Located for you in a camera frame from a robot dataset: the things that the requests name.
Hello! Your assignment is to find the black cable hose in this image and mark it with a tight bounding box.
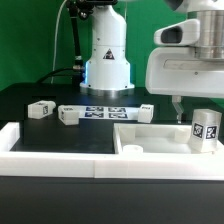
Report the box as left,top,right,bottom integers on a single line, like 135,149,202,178
35,0,87,85

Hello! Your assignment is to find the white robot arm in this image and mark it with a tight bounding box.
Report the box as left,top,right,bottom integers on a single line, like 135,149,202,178
66,0,224,119

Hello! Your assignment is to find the white strip with AprilTags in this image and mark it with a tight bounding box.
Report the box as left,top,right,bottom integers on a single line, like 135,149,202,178
67,105,138,120

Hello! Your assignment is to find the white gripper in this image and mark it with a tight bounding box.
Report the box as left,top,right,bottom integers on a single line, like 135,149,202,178
145,19,224,124

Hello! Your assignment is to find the white U-shaped obstacle fence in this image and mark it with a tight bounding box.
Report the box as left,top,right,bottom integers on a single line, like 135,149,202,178
0,122,224,180

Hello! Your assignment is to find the white square tabletop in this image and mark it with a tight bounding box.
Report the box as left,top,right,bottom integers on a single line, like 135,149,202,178
113,123,224,164

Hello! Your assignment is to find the white cable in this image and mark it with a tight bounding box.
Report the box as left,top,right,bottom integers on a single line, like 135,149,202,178
50,0,69,85

